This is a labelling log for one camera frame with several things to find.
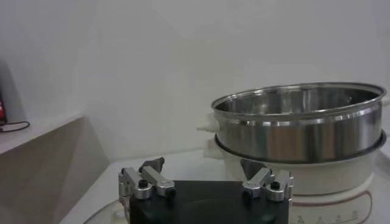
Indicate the white rounded side desk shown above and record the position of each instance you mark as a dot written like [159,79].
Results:
[45,167]

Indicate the stainless steel steamer basket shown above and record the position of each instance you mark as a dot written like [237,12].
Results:
[298,140]

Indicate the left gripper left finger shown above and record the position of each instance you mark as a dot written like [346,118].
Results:
[146,184]

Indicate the white electric cooker base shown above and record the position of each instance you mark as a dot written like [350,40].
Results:
[320,179]

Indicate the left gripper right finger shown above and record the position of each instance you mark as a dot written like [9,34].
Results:
[265,182]

